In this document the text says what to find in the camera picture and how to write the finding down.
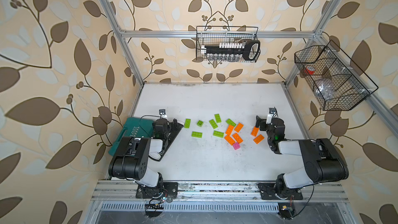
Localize orange brick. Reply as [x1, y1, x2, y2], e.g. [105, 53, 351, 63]
[251, 127, 259, 137]
[232, 133, 243, 144]
[224, 135, 236, 146]
[225, 125, 234, 136]
[234, 122, 244, 133]
[254, 134, 264, 144]

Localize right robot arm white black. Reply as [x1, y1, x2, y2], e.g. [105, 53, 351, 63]
[255, 116, 349, 199]

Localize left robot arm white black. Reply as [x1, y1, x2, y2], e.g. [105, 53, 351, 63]
[108, 115, 183, 194]

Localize green brick far left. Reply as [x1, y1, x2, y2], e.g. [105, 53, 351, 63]
[184, 119, 191, 129]

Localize green brick lower left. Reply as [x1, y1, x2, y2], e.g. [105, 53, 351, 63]
[191, 131, 203, 139]

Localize small green square brick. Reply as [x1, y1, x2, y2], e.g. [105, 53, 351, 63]
[197, 120, 204, 127]

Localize green plastic tool case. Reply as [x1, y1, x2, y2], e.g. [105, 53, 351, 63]
[108, 117, 154, 156]

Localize green brick upside down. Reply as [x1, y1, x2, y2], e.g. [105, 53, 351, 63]
[226, 119, 237, 127]

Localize pink small square brick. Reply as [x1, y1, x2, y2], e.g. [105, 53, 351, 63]
[233, 142, 240, 150]

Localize green brick tilted centre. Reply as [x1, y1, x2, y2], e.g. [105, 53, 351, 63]
[209, 119, 218, 129]

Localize green brick upper centre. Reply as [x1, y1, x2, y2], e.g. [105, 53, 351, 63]
[214, 114, 222, 123]

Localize green brick lower centre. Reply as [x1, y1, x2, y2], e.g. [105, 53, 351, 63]
[213, 130, 224, 138]

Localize clear plastic bag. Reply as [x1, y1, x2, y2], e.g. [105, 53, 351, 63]
[315, 78, 335, 100]

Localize red tape roll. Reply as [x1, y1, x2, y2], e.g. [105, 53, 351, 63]
[304, 66, 316, 75]

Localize socket set in basket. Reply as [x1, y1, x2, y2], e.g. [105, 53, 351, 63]
[198, 40, 261, 62]

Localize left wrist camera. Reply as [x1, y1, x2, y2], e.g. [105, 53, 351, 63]
[159, 109, 167, 118]

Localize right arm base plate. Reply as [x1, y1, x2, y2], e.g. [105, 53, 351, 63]
[257, 183, 303, 200]

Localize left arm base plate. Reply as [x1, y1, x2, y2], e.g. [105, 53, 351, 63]
[135, 181, 178, 199]

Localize right wire basket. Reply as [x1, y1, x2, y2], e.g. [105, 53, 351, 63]
[294, 40, 379, 111]

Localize wire basket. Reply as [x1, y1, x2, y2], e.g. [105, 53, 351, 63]
[294, 40, 379, 111]
[195, 25, 261, 63]

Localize aluminium front rail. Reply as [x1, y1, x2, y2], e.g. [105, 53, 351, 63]
[92, 180, 349, 203]

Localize back wire basket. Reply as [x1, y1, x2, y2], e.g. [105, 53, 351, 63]
[195, 25, 261, 63]

